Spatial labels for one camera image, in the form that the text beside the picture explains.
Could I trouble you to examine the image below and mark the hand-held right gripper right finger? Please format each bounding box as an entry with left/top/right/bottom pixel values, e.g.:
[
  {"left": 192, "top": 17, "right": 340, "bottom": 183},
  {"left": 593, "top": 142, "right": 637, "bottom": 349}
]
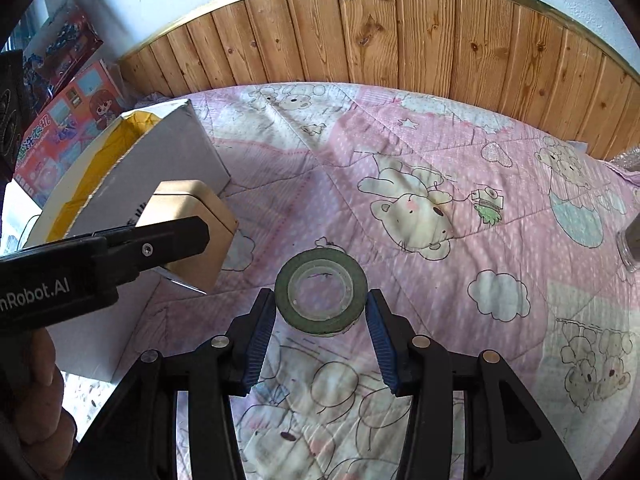
[{"left": 365, "top": 288, "right": 583, "bottom": 480}]

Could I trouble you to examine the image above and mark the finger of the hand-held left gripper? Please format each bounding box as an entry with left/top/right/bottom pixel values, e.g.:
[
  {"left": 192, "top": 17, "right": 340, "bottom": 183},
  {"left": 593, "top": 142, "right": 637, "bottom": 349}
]
[
  {"left": 65, "top": 224, "right": 148, "bottom": 242},
  {"left": 94, "top": 215, "right": 211, "bottom": 286}
]

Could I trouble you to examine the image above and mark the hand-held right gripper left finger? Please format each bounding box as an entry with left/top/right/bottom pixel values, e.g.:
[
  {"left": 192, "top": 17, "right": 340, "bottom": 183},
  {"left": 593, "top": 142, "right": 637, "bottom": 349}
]
[{"left": 65, "top": 287, "right": 278, "bottom": 480}]

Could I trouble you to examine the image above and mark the small tan cardboard box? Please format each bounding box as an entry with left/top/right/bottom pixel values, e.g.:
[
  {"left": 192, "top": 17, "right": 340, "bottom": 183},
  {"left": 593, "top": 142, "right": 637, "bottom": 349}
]
[{"left": 135, "top": 179, "right": 240, "bottom": 295}]

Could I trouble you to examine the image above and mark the white cardboard box yellow inside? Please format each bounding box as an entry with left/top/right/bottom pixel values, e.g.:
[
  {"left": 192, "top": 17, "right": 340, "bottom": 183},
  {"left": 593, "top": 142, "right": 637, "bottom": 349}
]
[{"left": 22, "top": 97, "right": 233, "bottom": 383}]

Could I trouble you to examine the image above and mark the green tape roll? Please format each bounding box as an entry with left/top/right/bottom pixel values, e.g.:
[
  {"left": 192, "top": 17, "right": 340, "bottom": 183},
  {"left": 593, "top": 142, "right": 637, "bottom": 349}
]
[{"left": 274, "top": 251, "right": 369, "bottom": 337}]

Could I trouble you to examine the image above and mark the person's left hand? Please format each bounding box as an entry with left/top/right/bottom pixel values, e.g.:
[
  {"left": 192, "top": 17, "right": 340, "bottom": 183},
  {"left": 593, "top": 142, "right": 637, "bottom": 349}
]
[{"left": 0, "top": 329, "right": 80, "bottom": 476}]

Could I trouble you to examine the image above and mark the pink toy box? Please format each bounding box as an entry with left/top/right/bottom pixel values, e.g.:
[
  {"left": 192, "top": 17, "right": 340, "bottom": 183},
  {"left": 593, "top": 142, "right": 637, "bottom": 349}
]
[{"left": 12, "top": 58, "right": 128, "bottom": 201}]

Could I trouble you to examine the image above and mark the pink bear printed blanket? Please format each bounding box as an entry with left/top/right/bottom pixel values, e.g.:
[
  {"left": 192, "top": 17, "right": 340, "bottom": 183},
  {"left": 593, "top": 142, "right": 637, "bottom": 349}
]
[{"left": 60, "top": 81, "right": 640, "bottom": 480}]

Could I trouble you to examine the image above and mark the dark robot toy box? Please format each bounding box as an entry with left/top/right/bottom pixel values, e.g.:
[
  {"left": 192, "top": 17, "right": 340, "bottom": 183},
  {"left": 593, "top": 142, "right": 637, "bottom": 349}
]
[{"left": 20, "top": 0, "right": 105, "bottom": 111}]

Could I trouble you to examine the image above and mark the clear glass jar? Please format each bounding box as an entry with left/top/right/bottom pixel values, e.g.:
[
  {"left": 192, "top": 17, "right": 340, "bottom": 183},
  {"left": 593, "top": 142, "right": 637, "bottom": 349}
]
[{"left": 617, "top": 210, "right": 640, "bottom": 273}]

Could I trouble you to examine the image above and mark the crumpled plastic wrap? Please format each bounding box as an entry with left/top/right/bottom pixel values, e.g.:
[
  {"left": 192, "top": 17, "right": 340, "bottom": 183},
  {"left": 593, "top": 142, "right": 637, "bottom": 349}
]
[{"left": 602, "top": 142, "right": 640, "bottom": 186}]

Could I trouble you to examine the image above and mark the wooden wall panelling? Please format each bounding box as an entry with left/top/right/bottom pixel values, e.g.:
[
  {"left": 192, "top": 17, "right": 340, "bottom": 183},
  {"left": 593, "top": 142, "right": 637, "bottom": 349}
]
[{"left": 117, "top": 0, "right": 640, "bottom": 161}]

